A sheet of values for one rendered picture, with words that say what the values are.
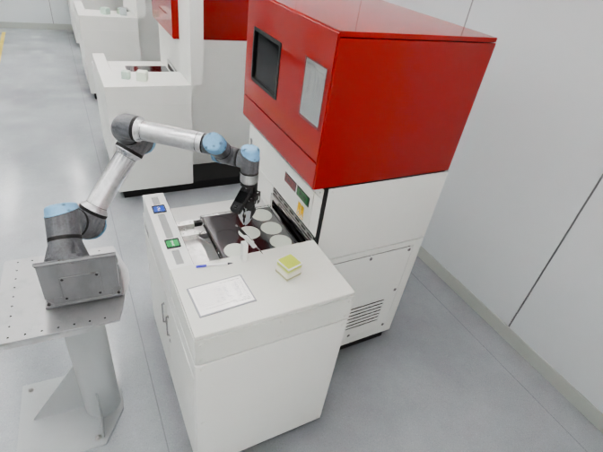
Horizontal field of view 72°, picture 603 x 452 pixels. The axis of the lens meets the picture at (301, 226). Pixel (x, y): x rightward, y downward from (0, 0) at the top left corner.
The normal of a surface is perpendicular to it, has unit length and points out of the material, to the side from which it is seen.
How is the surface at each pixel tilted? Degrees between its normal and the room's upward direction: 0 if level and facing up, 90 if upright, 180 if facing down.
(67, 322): 0
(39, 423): 0
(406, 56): 90
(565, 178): 90
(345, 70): 90
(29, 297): 0
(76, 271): 90
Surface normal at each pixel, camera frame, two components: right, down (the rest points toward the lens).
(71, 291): 0.40, 0.58
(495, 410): 0.13, -0.81
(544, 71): -0.88, 0.17
